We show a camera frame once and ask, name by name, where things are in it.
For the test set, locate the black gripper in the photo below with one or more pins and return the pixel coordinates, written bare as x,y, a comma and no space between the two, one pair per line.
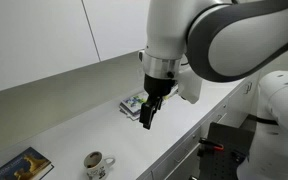
156,89

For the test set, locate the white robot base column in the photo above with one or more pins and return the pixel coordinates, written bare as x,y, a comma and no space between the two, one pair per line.
268,155

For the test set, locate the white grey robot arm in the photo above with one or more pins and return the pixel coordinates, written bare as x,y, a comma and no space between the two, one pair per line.
222,42

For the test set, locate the white printed mug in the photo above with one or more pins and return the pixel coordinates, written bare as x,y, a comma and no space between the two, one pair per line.
98,166

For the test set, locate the black red clamp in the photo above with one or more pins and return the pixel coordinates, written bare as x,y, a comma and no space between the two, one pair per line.
208,145

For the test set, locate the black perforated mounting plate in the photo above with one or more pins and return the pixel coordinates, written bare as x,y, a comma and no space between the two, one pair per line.
222,165

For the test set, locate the blue yellow book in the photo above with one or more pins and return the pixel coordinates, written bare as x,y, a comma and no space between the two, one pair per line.
28,165

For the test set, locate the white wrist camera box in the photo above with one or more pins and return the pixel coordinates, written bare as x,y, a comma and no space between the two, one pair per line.
189,85

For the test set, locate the silver drawer handle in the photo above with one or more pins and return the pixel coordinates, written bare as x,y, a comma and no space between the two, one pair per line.
248,87

